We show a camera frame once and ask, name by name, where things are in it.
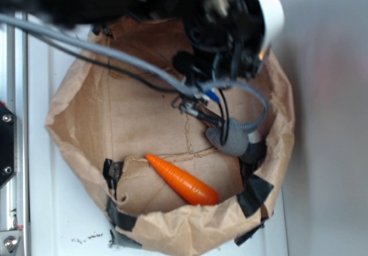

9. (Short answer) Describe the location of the grey cable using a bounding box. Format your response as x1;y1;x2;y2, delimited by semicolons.
0;13;270;133

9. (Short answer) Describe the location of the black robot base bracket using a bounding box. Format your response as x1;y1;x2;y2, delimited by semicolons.
0;101;17;189

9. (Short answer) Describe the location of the aluminium frame rail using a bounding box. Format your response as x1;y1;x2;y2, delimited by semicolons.
1;25;31;255

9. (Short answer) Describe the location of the orange plastic carrot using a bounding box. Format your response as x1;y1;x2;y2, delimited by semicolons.
145;154;219;206

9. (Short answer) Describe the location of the white plastic tray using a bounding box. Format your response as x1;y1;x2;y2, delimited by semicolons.
26;11;289;256

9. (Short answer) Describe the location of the thin black cable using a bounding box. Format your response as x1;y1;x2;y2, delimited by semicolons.
37;34;179;93

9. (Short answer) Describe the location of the grey plush mouse toy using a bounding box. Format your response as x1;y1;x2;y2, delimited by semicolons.
206;127;267;165

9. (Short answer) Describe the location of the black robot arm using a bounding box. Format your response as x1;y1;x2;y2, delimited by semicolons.
1;0;285;129

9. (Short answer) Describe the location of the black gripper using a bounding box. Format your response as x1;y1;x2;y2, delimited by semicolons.
172;0;285;124

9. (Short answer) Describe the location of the brown paper bag bin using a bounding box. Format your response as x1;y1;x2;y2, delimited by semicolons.
45;17;296;256

